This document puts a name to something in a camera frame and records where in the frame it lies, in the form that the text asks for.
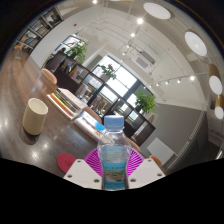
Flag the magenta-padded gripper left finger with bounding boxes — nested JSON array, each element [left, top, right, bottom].
[[63, 148, 103, 190]]

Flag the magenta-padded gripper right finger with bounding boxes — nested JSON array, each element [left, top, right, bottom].
[[126, 148, 166, 190]]

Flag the clear water bottle blue cap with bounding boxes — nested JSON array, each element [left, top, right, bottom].
[[96, 114, 133, 192]]

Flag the flat round red coaster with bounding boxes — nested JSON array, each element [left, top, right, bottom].
[[56, 152, 78, 174]]

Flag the flat white book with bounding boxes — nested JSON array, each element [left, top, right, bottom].
[[73, 110, 105, 143]]

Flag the large potted plant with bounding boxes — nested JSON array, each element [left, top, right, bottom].
[[134, 90, 158, 116]]

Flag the cream paper cup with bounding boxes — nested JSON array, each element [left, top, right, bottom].
[[22, 97, 49, 136]]

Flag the stack of books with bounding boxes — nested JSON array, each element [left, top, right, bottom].
[[46, 87, 88, 121]]

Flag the dark low shelf unit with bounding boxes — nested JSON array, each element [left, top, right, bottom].
[[44, 51, 157, 148]]

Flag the small potted plant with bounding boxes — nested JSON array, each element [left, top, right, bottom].
[[98, 63, 118, 81]]

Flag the ceiling air conditioner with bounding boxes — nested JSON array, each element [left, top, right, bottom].
[[131, 51, 156, 71]]

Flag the bushy potted plant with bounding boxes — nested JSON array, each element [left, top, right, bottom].
[[64, 38, 88, 64]]

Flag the round white ceiling lights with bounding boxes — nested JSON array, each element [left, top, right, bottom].
[[143, 2, 224, 120]]

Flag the track spotlights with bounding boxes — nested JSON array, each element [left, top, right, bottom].
[[90, 0, 198, 86]]

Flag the white wall panel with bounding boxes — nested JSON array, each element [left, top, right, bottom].
[[146, 137, 176, 165]]

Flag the tall wall bookshelf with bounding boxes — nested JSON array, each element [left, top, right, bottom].
[[14, 6, 64, 51]]

